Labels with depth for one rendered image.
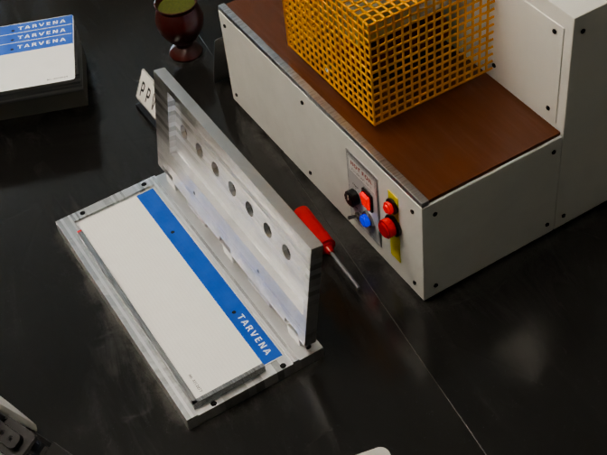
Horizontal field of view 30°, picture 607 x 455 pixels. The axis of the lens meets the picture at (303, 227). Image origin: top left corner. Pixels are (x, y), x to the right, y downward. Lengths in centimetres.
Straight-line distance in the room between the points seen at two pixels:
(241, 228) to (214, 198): 8
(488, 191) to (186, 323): 45
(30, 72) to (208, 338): 60
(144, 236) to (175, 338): 21
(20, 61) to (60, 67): 8
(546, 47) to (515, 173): 17
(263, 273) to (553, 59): 47
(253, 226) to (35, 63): 57
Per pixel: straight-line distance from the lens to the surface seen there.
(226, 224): 160
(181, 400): 150
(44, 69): 192
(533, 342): 155
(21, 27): 204
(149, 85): 192
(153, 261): 166
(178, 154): 171
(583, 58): 149
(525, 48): 154
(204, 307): 159
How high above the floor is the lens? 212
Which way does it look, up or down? 46 degrees down
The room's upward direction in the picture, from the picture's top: 8 degrees counter-clockwise
